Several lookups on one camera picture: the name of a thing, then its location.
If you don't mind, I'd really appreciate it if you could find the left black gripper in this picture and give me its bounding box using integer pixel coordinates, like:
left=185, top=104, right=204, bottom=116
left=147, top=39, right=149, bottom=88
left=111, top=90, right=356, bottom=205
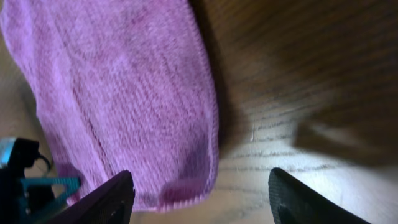
left=1, top=138, right=81, bottom=223

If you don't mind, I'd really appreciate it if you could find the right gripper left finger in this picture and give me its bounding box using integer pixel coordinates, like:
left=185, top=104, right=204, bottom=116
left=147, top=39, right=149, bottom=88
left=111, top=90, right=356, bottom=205
left=48, top=170, right=135, bottom=224

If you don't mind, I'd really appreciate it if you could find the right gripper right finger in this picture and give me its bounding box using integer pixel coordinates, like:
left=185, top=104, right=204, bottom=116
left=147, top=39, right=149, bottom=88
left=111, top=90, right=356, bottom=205
left=268, top=167, right=367, bottom=224

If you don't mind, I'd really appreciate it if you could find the purple microfiber cloth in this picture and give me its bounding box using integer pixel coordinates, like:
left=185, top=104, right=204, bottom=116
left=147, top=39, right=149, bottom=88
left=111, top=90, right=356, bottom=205
left=1, top=0, right=219, bottom=212

